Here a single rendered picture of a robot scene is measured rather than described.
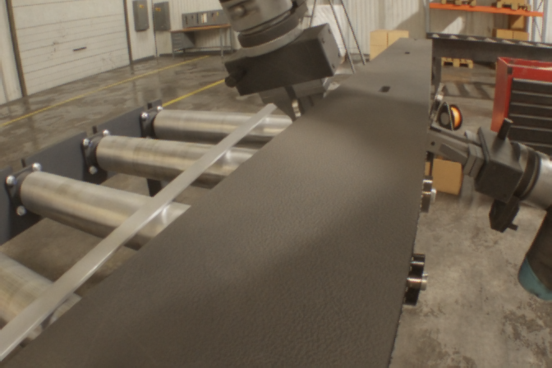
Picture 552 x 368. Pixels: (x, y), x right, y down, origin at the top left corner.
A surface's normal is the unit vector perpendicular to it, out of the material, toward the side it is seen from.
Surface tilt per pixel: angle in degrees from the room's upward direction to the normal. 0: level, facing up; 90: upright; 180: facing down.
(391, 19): 90
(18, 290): 14
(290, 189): 0
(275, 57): 107
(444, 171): 90
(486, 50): 90
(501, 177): 91
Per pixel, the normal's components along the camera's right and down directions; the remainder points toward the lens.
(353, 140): -0.05, -0.92
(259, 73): -0.36, 0.62
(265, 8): 0.29, 0.40
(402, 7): -0.39, 0.37
